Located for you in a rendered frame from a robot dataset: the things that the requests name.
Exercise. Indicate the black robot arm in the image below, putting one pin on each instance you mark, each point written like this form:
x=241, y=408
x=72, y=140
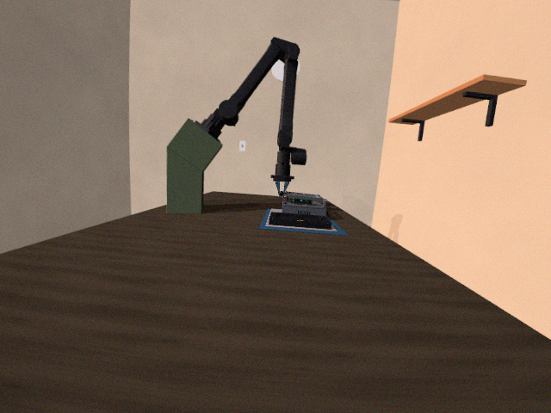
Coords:
x=228, y=112

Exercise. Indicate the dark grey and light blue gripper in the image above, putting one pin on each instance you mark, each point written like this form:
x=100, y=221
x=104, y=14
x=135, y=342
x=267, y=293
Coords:
x=282, y=171

